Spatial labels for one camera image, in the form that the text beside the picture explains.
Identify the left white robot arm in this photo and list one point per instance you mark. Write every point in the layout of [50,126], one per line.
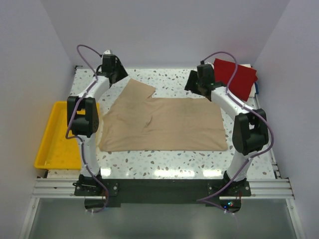
[82,113]

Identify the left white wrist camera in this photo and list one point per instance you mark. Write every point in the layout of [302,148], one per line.
[108,52]

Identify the beige t shirt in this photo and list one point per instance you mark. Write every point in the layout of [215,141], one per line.
[138,121]

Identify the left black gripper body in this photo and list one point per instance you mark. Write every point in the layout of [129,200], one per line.
[117,70]

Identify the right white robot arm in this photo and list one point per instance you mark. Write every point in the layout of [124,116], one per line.
[250,132]

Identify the red t shirt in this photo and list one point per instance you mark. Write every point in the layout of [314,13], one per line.
[242,82]

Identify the yellow plastic tray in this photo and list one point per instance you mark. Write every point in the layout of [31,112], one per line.
[55,151]

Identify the aluminium frame rail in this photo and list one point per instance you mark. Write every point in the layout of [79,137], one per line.
[56,213]

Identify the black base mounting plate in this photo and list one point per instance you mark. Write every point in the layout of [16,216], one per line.
[101,192]

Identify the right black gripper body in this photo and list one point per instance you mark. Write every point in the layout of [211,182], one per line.
[199,84]

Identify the blue folded t shirt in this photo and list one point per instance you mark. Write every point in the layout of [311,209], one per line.
[256,88]

